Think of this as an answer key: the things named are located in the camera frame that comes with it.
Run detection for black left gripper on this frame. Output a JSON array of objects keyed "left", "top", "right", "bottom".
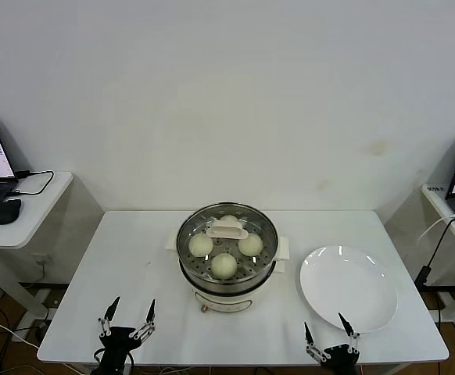
[{"left": 96, "top": 295, "right": 157, "bottom": 375}]

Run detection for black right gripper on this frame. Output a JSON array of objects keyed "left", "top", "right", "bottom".
[{"left": 303, "top": 312, "right": 364, "bottom": 375}]

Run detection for round glass pot lid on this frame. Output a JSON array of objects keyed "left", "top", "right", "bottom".
[{"left": 177, "top": 202, "right": 278, "bottom": 279}]

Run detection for stainless steel steamer basket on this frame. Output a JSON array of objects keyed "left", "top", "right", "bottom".
[{"left": 175, "top": 202, "right": 280, "bottom": 293}]

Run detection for round white plate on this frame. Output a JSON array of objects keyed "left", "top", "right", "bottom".
[{"left": 299, "top": 245, "right": 399, "bottom": 334}]

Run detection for white side table with mouse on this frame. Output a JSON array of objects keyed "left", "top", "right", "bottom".
[{"left": 0, "top": 170, "right": 74, "bottom": 345}]

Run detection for black computer mouse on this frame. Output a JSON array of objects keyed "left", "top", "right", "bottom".
[{"left": 0, "top": 198, "right": 23, "bottom": 226}]

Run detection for white floor cable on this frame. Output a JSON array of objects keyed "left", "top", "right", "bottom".
[{"left": 0, "top": 310, "right": 41, "bottom": 351}]

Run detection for black cable with adapter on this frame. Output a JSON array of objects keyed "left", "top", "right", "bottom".
[{"left": 414, "top": 216, "right": 455, "bottom": 286}]

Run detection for black laptop charger cable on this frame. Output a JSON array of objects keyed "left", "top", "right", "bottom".
[{"left": 10, "top": 170, "right": 55, "bottom": 196}]

